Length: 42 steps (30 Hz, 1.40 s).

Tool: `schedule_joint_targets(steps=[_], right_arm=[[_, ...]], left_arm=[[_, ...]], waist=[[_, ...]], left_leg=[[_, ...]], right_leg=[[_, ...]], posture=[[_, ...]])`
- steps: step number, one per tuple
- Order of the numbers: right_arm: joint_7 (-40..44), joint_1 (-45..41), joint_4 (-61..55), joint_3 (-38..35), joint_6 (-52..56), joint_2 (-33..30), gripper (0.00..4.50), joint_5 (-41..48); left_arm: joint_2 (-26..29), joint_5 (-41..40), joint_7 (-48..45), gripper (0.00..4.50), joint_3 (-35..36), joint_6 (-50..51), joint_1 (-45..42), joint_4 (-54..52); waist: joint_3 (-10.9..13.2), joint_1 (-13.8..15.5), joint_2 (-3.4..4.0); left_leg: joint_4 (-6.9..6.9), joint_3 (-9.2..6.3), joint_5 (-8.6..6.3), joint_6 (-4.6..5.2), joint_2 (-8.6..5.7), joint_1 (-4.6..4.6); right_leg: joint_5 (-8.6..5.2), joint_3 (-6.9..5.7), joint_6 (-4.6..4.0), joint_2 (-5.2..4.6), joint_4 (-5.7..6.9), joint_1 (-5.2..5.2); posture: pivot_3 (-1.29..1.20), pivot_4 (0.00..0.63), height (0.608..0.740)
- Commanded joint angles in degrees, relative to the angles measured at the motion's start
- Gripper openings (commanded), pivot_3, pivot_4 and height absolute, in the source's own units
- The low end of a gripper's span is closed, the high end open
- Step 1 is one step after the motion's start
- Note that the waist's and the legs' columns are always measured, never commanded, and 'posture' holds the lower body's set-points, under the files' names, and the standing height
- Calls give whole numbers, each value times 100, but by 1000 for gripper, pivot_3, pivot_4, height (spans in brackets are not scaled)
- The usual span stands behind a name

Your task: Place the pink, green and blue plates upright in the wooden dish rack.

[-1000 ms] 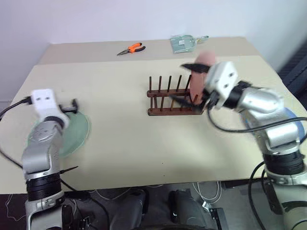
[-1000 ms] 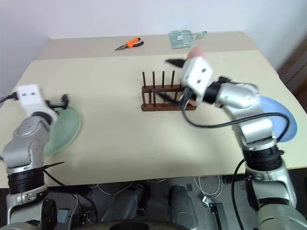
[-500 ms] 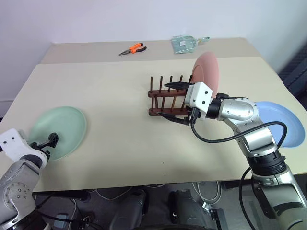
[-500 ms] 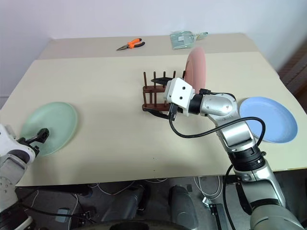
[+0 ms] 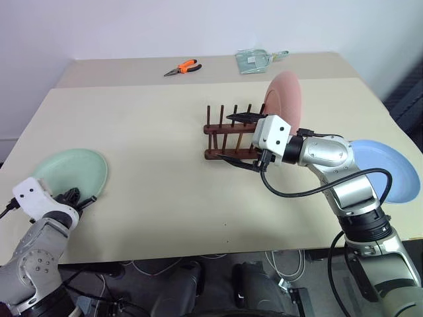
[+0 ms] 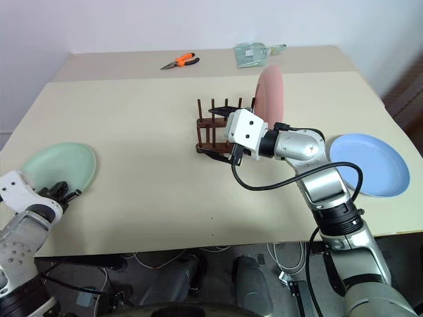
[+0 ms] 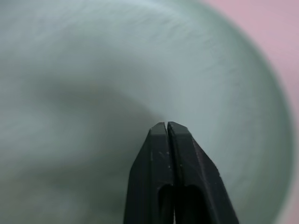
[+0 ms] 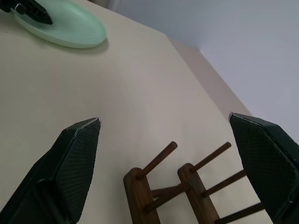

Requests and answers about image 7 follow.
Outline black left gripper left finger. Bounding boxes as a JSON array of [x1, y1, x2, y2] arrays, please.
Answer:
[[124, 122, 176, 224]]

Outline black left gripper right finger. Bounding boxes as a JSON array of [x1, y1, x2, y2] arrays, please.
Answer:
[[167, 121, 240, 224]]

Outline green plate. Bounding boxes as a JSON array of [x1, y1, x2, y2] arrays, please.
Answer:
[[0, 0, 295, 224]]

